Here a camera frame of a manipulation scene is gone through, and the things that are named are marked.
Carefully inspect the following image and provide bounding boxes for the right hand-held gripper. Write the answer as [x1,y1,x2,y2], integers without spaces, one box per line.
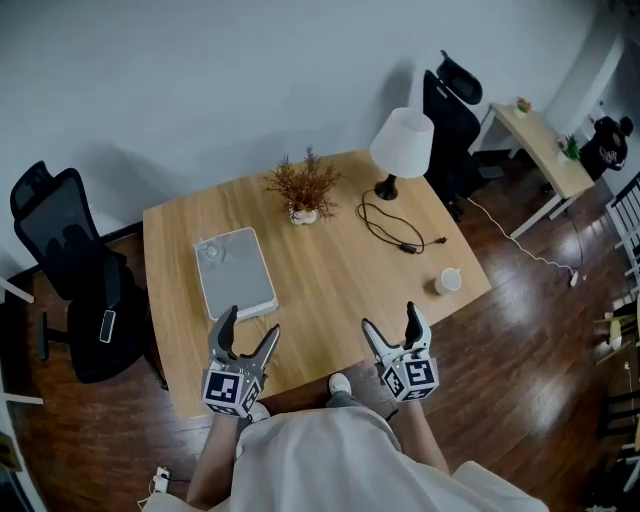
[361,300,440,403]

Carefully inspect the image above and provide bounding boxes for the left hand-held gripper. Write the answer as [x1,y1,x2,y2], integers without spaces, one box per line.
[201,304,281,419]

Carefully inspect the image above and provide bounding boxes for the white ceramic cup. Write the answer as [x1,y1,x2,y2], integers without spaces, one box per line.
[433,267,463,296]

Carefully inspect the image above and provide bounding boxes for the clear drinking glass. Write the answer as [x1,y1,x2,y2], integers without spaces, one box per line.
[197,238,229,264]

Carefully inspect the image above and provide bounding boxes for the person's right forearm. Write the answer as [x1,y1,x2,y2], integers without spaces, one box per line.
[397,397,451,476]

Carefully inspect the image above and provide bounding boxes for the person's left forearm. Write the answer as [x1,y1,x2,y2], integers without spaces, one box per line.
[185,412,241,510]

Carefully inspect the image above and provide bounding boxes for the white grey rectangular tray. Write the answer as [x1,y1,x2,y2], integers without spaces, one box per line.
[192,227,279,322]

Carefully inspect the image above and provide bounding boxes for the person's right white shoe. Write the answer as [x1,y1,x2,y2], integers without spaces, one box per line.
[328,372,353,399]

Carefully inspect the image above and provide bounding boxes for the person's grey trousers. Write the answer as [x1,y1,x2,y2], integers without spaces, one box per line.
[324,389,366,411]

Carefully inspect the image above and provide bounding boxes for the black smartphone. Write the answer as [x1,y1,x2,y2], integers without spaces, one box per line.
[98,309,117,344]

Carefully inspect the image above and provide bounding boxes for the person's white shirt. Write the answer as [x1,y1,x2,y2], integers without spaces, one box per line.
[139,403,551,512]

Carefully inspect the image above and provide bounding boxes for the dried brown potted plant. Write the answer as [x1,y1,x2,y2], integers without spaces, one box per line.
[263,145,344,226]

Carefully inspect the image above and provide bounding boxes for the white shade table lamp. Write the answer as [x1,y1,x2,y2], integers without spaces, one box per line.
[368,107,435,201]

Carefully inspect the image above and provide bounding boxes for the black headrest office chair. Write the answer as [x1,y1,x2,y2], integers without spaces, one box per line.
[422,49,504,221]

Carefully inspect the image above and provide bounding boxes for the black mesh office chair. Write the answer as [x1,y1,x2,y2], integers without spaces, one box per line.
[9,159,169,391]

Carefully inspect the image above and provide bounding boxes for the pale yellow wooden rack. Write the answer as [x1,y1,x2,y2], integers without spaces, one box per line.
[593,299,640,366]

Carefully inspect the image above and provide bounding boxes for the light wooden desk white legs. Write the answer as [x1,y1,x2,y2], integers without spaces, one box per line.
[469,102,596,240]

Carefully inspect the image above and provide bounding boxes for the small green potted plant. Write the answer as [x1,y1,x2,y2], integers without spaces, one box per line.
[556,133,581,164]

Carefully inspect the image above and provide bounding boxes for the white railing chair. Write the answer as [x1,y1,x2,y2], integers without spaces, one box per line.
[604,172,640,301]

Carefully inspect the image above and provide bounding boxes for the black lamp cable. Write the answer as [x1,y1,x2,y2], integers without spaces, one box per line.
[355,188,448,255]

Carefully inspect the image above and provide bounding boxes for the white floor cable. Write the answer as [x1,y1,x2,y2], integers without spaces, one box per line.
[467,196,574,275]

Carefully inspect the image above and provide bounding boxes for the thin white charger cable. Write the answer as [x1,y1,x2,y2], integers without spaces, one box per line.
[137,480,162,511]

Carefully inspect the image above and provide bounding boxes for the white frame table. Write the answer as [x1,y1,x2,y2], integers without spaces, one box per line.
[0,274,45,406]

